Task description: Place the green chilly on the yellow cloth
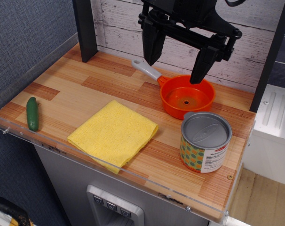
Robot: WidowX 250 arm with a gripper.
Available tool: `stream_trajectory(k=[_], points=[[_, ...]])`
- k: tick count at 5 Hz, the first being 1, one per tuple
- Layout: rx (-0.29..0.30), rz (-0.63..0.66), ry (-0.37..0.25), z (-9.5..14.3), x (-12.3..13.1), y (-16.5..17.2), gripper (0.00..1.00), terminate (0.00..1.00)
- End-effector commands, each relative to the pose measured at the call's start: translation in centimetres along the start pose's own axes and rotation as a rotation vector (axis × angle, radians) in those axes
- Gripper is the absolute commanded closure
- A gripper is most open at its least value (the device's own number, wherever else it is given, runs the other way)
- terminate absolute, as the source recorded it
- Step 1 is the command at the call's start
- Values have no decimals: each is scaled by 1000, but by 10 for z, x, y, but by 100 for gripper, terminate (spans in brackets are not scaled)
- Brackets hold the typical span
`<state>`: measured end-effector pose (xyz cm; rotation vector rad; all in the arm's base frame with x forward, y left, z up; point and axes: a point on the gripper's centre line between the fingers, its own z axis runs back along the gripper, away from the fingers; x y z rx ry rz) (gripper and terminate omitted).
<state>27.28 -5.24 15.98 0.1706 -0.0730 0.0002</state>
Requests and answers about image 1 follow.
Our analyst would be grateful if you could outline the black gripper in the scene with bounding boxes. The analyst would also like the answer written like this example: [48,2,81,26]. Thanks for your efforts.
[138,0,242,84]

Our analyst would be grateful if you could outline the green toy pickle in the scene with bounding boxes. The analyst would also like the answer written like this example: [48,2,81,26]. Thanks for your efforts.
[26,97,39,131]

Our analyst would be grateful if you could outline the yellow folded towel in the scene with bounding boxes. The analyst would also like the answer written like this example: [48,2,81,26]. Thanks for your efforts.
[67,100,158,174]

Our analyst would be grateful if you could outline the patterned can grey lid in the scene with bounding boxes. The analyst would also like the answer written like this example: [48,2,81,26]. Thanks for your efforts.
[180,112,232,173]

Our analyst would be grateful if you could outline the white toy sink unit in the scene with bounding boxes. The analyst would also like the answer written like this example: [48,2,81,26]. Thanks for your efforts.
[243,85,285,184]

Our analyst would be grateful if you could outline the grey toy fridge cabinet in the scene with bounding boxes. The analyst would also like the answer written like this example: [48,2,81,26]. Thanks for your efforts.
[35,145,209,226]

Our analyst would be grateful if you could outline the silver water dispenser panel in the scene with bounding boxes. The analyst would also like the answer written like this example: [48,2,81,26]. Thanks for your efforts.
[87,185,145,226]

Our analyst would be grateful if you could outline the clear acrylic front guard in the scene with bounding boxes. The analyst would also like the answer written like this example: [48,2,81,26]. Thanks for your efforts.
[0,117,231,226]

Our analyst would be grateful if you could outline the yellow black object corner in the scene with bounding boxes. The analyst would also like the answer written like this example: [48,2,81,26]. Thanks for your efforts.
[0,197,35,226]

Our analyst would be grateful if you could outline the orange toy pot grey handle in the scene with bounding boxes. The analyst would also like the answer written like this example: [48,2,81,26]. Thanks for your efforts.
[131,60,215,120]

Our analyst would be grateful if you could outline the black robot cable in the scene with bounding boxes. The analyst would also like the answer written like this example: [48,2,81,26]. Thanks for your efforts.
[224,0,245,7]

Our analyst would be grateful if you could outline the black left shelf post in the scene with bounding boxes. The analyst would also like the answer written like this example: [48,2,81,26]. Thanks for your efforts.
[72,0,98,63]

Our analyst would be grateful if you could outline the black shelf post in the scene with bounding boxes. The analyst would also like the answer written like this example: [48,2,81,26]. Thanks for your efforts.
[249,3,285,113]
[72,0,98,63]

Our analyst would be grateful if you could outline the black right shelf post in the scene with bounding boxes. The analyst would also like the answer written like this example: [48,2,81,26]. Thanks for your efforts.
[249,3,285,113]

